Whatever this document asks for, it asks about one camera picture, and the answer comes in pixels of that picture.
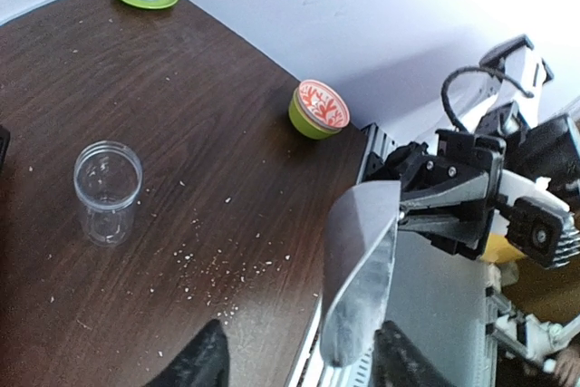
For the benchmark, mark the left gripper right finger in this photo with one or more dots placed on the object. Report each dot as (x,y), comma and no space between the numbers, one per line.
(397,362)

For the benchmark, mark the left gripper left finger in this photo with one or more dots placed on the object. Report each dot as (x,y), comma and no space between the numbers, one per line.
(203,362)

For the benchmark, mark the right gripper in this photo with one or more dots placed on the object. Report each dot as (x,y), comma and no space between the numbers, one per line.
(450,197)

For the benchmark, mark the metal scoop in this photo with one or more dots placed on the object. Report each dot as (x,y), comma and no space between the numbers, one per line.
(359,254)

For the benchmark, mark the clear plastic jar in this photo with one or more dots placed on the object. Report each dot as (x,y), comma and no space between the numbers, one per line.
(107,179)

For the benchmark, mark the black three-compartment candy bin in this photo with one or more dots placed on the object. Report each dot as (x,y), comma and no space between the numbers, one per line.
(5,137)

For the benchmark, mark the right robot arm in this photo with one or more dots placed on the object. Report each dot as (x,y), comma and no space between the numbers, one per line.
(510,166)

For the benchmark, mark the green bowl with red lid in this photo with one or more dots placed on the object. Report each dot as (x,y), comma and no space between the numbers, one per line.
(317,111)

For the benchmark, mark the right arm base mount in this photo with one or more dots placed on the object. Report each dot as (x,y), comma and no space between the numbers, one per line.
(379,146)

